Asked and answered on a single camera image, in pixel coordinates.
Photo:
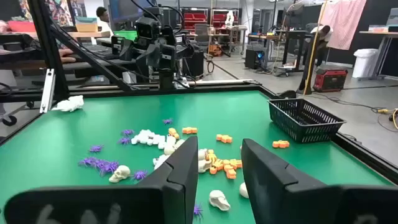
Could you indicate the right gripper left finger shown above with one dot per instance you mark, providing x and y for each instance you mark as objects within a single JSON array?
[{"x": 149, "y": 202}]

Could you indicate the pink hanging cloth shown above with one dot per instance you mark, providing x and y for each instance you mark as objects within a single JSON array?
[{"x": 345, "y": 21}]

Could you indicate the crumpled white paper piece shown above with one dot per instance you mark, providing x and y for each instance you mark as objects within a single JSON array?
[{"x": 70, "y": 104}]

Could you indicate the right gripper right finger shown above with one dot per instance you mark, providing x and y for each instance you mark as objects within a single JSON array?
[{"x": 295, "y": 202}]

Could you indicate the person's hand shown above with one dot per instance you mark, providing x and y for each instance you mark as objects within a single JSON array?
[{"x": 66, "y": 56}]

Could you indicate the red and black power station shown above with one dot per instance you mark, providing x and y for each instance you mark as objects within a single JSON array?
[{"x": 329, "y": 81}]

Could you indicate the black keyboard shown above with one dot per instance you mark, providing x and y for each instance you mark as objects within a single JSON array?
[{"x": 99, "y": 51}]

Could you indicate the small black plastic basket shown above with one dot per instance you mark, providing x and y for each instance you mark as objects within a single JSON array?
[{"x": 304, "y": 124}]

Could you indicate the shelf of red bins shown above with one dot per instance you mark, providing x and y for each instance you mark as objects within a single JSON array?
[
  {"x": 220, "y": 18},
  {"x": 195, "y": 19}
]

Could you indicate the grey work table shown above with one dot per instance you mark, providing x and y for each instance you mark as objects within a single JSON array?
[{"x": 379, "y": 33}]

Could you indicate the red storage bin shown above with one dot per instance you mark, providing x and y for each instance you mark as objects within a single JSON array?
[{"x": 21, "y": 26}]

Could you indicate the white metal bracket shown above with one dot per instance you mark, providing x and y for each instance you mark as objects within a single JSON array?
[{"x": 47, "y": 93}]

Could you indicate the white trash can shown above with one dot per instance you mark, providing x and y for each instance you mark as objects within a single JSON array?
[{"x": 365, "y": 63}]

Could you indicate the cardboard box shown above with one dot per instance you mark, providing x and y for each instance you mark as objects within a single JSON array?
[{"x": 86, "y": 25}]

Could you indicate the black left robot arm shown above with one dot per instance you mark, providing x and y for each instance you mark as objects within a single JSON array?
[{"x": 166, "y": 79}]

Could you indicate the person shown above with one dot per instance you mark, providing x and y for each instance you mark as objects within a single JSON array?
[
  {"x": 104, "y": 21},
  {"x": 320, "y": 40}
]

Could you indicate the computer tower with blue light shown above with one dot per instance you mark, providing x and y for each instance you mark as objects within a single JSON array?
[{"x": 254, "y": 57}]

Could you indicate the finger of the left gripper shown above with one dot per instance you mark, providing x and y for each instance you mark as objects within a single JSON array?
[
  {"x": 154, "y": 56},
  {"x": 127, "y": 49}
]

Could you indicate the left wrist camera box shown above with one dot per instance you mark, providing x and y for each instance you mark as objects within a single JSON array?
[{"x": 147, "y": 29}]

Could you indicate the black box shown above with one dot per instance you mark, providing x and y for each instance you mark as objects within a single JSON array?
[{"x": 192, "y": 65}]

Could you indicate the yellow pole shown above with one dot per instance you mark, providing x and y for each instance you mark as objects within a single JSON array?
[{"x": 315, "y": 46}]

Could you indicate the dark computer monitor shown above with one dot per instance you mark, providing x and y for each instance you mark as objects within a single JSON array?
[{"x": 124, "y": 12}]

